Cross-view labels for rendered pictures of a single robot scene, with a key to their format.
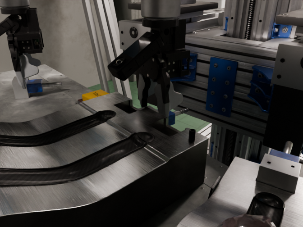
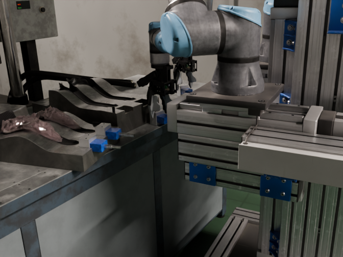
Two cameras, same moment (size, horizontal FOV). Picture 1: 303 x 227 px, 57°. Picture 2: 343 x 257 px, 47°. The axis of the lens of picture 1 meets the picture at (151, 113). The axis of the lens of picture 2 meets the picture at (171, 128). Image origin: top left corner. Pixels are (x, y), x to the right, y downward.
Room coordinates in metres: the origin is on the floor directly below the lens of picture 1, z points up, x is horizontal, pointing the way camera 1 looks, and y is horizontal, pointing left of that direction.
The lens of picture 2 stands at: (0.23, -1.46, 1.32)
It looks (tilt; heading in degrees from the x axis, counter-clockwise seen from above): 20 degrees down; 76
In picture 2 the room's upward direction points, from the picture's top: 2 degrees counter-clockwise
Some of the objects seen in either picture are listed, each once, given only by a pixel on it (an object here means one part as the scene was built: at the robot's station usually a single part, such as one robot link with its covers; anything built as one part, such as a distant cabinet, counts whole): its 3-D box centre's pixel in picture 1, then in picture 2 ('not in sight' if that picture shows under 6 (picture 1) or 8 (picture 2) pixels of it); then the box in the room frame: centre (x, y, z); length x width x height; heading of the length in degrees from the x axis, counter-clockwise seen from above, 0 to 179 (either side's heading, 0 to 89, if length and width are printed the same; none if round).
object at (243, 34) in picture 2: not in sight; (236, 29); (0.68, -0.45, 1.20); 0.13 x 0.12 x 0.14; 179
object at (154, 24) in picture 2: not in sight; (159, 36); (0.56, -0.02, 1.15); 0.09 x 0.08 x 0.11; 89
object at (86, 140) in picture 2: not in sight; (101, 145); (0.30, -0.30, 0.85); 0.13 x 0.05 x 0.05; 148
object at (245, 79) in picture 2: not in sight; (237, 72); (0.69, -0.45, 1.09); 0.15 x 0.15 x 0.10
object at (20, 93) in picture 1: (38, 85); (188, 92); (0.78, 0.34, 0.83); 0.13 x 0.05 x 0.05; 106
